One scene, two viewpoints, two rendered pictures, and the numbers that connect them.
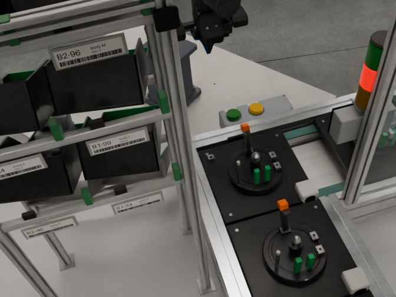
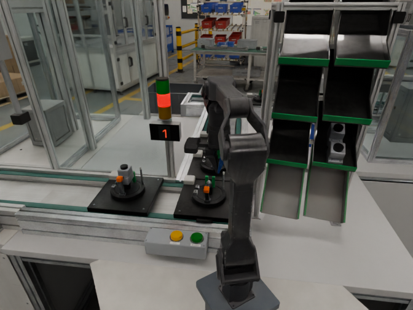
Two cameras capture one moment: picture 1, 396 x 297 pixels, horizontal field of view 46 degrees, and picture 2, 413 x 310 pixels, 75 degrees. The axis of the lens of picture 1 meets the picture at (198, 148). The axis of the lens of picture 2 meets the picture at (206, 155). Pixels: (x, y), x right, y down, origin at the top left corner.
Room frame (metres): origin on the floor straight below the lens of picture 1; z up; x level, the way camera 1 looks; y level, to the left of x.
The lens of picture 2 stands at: (1.56, 0.12, 1.65)
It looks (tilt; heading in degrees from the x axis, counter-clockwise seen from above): 29 degrees down; 198
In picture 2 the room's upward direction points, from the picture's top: straight up
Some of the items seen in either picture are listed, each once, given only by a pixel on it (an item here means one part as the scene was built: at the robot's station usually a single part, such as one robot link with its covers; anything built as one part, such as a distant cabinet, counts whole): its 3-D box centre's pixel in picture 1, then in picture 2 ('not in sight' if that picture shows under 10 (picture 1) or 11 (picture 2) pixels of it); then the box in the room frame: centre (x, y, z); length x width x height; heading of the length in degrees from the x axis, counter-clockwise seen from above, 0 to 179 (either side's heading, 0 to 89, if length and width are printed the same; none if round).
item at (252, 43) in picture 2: not in sight; (247, 43); (-4.74, -0.96, 0.90); 0.40 x 0.31 x 0.17; 92
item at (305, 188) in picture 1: (255, 162); (208, 188); (0.71, -0.14, 1.01); 0.24 x 0.24 x 0.13; 11
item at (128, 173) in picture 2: not in sight; (126, 171); (0.77, -0.47, 1.06); 0.08 x 0.04 x 0.07; 11
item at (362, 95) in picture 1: (370, 93); (165, 111); (0.63, -0.35, 1.28); 0.05 x 0.05 x 0.05
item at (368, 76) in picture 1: (375, 73); (163, 99); (0.63, -0.35, 1.33); 0.05 x 0.05 x 0.05
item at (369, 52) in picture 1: (381, 52); (162, 86); (0.63, -0.35, 1.38); 0.05 x 0.05 x 0.05
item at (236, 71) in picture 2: not in sight; (246, 71); (-4.60, -0.90, 0.36); 0.60 x 0.40 x 0.15; 94
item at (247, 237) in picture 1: (295, 246); (214, 158); (0.47, -0.18, 1.01); 0.24 x 0.24 x 0.13; 11
